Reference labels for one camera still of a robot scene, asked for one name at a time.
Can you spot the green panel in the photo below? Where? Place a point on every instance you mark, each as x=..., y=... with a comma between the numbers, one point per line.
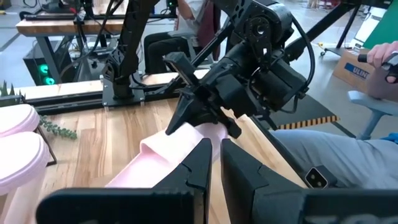
x=385, y=28

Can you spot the person's forearm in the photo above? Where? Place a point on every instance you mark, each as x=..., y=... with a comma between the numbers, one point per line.
x=382, y=87

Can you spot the person's leg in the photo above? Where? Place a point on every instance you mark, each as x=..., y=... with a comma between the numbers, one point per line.
x=342, y=155

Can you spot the cardboard box blue print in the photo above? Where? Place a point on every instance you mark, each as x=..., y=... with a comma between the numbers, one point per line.
x=348, y=70

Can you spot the person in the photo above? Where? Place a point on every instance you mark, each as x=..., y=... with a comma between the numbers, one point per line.
x=161, y=49

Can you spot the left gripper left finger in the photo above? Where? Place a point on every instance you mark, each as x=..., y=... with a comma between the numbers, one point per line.
x=140, y=205

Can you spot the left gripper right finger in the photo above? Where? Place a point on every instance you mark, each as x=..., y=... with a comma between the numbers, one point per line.
x=280, y=205

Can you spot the white panel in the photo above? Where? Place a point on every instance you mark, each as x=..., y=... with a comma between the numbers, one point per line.
x=370, y=25

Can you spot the light blue chair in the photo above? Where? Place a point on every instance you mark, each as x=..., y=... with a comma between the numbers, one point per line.
x=373, y=105

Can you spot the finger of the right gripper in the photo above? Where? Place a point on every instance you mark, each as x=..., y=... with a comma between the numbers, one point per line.
x=233, y=127
x=189, y=112

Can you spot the black computer tower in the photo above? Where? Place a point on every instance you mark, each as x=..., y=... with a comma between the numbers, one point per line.
x=46, y=71

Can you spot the person's hand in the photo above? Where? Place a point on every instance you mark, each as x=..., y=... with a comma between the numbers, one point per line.
x=382, y=54

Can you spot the black metal stand beam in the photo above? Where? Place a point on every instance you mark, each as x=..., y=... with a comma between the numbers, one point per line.
x=323, y=26

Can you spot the green potted plant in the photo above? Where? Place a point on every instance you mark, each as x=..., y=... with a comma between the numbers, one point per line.
x=57, y=130

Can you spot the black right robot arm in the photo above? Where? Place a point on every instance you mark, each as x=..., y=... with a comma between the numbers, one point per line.
x=133, y=37

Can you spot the pink rubber slide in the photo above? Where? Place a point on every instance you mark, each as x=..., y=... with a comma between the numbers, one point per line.
x=161, y=155
x=15, y=119
x=18, y=158

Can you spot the black mat striped edge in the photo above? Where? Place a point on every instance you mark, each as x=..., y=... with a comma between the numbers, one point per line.
x=304, y=112

